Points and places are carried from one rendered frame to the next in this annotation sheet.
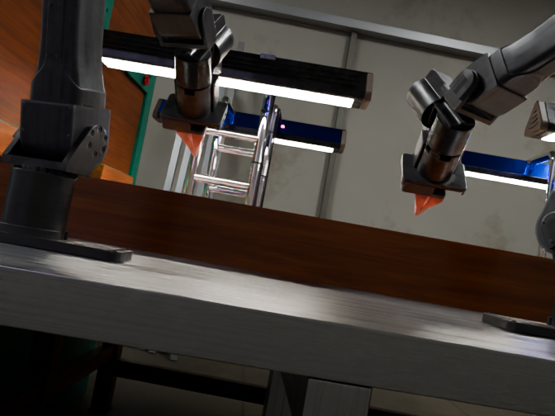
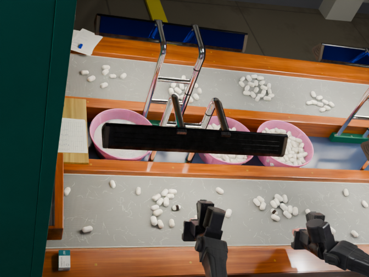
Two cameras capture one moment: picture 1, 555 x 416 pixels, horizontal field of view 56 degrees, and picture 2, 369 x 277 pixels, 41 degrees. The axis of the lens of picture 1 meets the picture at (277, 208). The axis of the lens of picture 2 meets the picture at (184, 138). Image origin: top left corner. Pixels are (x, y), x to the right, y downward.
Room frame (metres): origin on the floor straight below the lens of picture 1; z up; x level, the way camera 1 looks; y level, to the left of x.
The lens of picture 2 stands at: (0.14, 0.73, 2.18)
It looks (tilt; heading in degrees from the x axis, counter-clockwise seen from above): 45 degrees down; 332
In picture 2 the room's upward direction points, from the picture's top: 22 degrees clockwise
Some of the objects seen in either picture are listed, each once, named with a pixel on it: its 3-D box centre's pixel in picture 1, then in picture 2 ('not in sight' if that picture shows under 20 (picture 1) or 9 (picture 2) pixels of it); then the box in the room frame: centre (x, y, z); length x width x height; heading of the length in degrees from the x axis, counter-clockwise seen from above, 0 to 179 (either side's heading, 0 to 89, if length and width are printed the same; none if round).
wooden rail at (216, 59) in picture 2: not in sight; (227, 72); (1.94, -0.31, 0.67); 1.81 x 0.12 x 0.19; 88
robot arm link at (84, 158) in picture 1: (54, 147); not in sight; (0.56, 0.25, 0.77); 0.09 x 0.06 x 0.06; 73
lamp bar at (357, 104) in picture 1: (230, 66); (199, 137); (1.13, 0.16, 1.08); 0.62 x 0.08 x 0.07; 88
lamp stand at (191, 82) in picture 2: (239, 175); (167, 78); (1.61, 0.13, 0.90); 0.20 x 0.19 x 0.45; 88
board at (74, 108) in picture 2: not in sight; (67, 128); (1.42, 0.53, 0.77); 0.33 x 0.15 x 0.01; 178
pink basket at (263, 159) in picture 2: not in sight; (281, 149); (1.38, -0.40, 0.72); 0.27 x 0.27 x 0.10
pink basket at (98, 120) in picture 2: not in sight; (121, 140); (1.41, 0.32, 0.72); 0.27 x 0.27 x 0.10
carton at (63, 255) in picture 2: not in sight; (63, 260); (0.87, 0.57, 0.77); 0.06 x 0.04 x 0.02; 178
